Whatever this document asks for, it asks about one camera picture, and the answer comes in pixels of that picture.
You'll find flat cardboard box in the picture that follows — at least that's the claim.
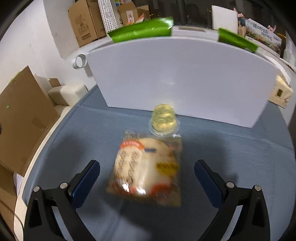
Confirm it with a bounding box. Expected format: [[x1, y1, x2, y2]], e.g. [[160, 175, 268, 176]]
[[0, 65, 61, 177]]

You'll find tape roll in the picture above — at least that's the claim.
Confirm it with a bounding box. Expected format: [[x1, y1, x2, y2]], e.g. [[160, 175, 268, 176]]
[[72, 54, 88, 70]]

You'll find small open cardboard box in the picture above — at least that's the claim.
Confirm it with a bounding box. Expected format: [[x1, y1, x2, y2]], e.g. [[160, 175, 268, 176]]
[[117, 1, 151, 27]]

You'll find dark window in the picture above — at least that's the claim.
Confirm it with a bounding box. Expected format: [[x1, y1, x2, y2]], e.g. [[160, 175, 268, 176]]
[[148, 0, 287, 35]]

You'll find yellow tissue pack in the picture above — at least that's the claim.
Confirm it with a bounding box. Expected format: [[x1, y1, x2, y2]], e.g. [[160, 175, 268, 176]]
[[268, 74, 294, 109]]

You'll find long printed box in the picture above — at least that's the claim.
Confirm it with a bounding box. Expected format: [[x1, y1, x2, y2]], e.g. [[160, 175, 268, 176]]
[[244, 19, 283, 57]]

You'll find large cardboard box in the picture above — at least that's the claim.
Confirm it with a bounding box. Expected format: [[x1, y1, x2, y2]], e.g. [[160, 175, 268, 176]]
[[68, 0, 107, 48]]

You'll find polka dot shopping bag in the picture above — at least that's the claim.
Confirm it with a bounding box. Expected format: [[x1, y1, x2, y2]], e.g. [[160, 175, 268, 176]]
[[97, 0, 125, 33]]

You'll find long green snack packet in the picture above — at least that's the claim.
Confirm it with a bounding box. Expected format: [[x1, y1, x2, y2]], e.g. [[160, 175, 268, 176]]
[[108, 17, 174, 44]]

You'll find clear jelly cup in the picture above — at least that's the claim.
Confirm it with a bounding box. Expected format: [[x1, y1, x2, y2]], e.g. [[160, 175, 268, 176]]
[[149, 103, 179, 136]]

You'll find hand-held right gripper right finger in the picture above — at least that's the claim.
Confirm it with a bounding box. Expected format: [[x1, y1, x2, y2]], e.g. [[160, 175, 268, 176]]
[[194, 159, 271, 241]]

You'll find white box on sill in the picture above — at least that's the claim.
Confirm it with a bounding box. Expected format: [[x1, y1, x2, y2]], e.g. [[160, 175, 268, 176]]
[[211, 5, 239, 34]]

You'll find white storage box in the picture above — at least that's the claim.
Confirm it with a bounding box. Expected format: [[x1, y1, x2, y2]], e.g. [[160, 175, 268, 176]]
[[85, 25, 291, 129]]

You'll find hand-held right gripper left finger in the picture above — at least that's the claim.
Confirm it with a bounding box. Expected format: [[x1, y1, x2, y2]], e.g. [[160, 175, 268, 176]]
[[23, 160, 100, 241]]

